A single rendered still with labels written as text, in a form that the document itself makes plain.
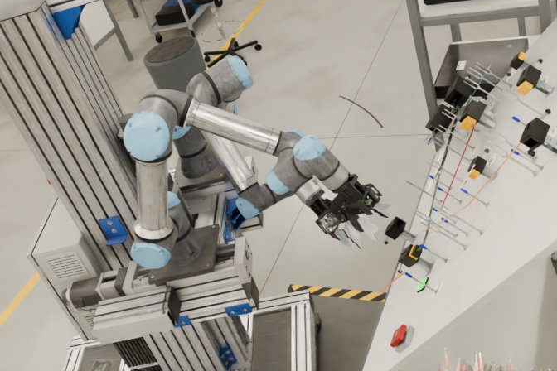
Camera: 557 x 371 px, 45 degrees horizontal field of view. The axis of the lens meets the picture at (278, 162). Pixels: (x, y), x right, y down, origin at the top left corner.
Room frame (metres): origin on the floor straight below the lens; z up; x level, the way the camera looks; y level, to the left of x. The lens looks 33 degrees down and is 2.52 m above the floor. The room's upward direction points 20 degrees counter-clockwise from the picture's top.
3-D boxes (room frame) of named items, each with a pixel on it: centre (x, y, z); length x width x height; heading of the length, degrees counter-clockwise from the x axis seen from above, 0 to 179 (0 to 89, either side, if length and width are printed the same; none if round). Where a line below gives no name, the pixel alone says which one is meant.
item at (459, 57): (2.39, -0.92, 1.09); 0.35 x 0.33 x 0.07; 147
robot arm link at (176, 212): (1.80, 0.40, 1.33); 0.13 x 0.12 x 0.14; 162
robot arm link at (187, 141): (2.29, 0.29, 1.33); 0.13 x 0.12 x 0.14; 109
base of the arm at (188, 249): (1.81, 0.40, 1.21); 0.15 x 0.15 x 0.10
